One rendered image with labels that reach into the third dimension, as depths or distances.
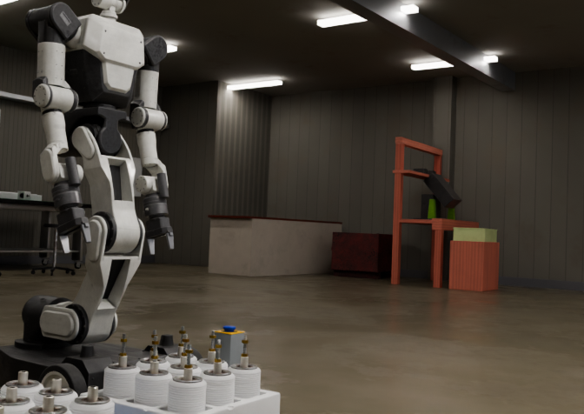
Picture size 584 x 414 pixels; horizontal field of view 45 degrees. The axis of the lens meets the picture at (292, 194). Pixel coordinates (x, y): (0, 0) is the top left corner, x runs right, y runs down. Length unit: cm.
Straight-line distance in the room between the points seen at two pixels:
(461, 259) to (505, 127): 258
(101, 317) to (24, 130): 867
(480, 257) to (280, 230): 295
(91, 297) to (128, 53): 87
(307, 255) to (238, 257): 139
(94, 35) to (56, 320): 100
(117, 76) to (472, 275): 710
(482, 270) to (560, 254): 178
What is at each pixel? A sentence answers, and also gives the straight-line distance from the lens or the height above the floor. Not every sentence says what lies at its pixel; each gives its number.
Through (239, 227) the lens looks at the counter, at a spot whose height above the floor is 67.
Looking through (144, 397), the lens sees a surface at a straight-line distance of 194.
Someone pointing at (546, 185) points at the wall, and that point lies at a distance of 1072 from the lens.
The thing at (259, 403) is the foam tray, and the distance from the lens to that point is 203.
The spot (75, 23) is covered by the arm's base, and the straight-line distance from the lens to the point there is 262.
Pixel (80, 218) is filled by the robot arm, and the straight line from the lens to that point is 238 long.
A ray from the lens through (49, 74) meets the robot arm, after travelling 255.
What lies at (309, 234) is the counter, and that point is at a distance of 1102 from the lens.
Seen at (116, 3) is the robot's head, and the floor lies 144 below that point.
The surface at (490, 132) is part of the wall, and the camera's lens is 1107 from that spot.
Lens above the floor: 64
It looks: 3 degrees up
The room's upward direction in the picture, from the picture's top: 2 degrees clockwise
